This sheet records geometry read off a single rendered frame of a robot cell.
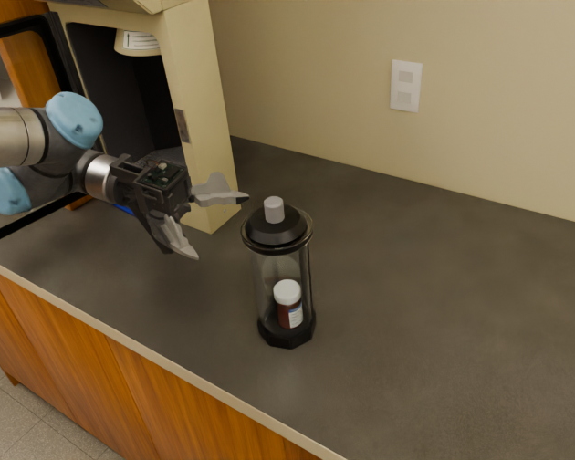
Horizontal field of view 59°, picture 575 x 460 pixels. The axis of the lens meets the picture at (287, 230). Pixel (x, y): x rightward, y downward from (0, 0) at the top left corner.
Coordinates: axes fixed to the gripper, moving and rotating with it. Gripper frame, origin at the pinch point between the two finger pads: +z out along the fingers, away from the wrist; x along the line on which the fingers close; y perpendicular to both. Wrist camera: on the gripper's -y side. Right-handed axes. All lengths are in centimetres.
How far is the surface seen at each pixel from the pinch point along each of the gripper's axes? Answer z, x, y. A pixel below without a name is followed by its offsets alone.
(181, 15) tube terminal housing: -21.7, 24.2, 20.7
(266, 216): 6.9, 0.4, 5.3
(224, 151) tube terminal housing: -17.6, 26.8, -8.2
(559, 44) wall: 38, 56, 15
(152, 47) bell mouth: -29.6, 24.6, 13.3
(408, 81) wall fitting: 12, 58, 0
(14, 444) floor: -86, -23, -125
